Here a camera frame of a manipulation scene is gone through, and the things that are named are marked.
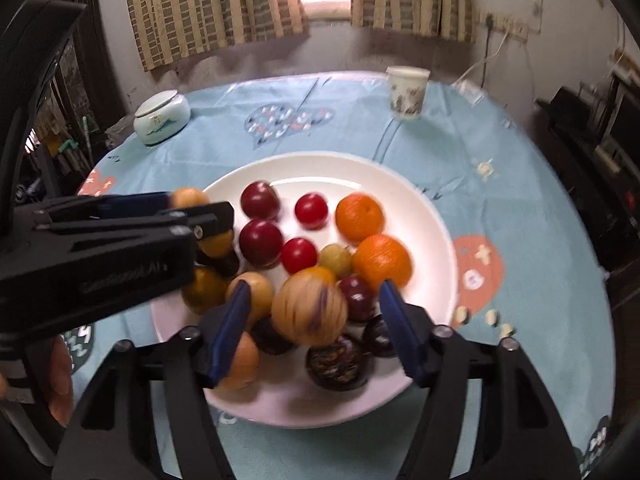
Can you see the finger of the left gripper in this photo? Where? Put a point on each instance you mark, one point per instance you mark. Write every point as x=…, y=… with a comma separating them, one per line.
x=86, y=207
x=202, y=221

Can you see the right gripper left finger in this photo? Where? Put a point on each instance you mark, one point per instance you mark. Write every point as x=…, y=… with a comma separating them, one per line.
x=112, y=434

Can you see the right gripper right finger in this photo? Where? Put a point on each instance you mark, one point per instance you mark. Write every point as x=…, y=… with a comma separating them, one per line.
x=520, y=433

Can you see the small yellow loquat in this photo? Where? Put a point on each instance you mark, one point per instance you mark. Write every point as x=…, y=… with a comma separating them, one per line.
x=188, y=197

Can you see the large red tomato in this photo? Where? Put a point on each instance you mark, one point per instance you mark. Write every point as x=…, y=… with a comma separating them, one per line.
x=261, y=243

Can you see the green yellow tomato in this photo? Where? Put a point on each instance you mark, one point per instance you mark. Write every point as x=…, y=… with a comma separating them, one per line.
x=206, y=291

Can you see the pale yellow apricot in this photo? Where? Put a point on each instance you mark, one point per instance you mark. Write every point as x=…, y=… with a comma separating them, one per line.
x=261, y=295

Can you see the small red cherry tomato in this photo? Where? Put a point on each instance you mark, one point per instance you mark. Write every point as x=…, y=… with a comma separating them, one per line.
x=311, y=211

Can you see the striped pepino melon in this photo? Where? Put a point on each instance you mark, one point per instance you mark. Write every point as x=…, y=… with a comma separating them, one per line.
x=309, y=312

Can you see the large peach apricot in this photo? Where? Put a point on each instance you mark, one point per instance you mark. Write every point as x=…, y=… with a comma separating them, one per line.
x=336, y=258

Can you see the orange tangerine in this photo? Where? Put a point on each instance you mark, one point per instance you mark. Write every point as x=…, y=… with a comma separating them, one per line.
x=358, y=216
x=380, y=257

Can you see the small olive yellow fruit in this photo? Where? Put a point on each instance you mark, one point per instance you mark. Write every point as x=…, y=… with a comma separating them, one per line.
x=217, y=246

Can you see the dark red plum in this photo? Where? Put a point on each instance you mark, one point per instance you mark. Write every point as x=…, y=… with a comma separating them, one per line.
x=259, y=200

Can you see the person's left hand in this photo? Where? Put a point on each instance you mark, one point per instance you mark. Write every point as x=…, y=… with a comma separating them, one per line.
x=45, y=370

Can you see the dark wooden cabinet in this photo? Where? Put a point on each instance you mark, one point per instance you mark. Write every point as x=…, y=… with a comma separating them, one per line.
x=85, y=79

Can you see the white ceramic lidded jar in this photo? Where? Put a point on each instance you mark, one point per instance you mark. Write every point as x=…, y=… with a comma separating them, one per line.
x=161, y=116

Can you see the light blue patterned tablecloth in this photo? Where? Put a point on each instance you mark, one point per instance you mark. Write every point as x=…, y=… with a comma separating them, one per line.
x=524, y=251

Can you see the left striped curtain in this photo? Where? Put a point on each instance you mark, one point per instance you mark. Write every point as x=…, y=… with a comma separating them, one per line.
x=166, y=31

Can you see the white paper cup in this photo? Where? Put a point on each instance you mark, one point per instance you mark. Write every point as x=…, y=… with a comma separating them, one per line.
x=407, y=90

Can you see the black computer monitor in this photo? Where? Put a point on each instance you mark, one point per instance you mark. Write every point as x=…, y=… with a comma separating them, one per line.
x=619, y=127

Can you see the wall power strip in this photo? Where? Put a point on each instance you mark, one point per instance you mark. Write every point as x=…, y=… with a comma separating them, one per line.
x=504, y=23

